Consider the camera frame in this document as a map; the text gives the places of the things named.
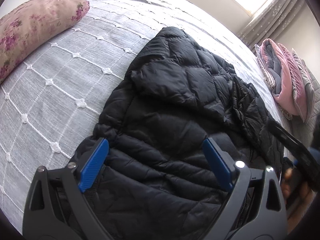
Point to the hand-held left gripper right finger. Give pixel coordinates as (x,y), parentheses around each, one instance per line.
(217,165)

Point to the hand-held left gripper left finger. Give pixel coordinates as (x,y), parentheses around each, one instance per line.
(93,165)

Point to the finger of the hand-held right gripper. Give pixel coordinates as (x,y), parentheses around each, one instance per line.
(297,150)

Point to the black puffer jacket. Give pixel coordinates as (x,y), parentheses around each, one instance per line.
(175,110)

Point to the person's right hand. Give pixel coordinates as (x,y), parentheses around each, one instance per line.
(287,178)

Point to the grey padded headboard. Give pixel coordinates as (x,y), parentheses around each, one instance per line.
(316,90)

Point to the pink velvet pillow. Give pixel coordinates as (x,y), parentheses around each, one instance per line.
(295,80)

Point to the folded pink grey quilt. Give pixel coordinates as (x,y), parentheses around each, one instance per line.
(277,80)

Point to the bed with grey checked bedspread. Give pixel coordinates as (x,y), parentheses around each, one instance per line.
(62,80)

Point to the grey patterned curtain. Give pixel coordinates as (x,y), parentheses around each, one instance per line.
(272,22)

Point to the floral pink pillow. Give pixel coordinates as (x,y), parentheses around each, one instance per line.
(37,30)

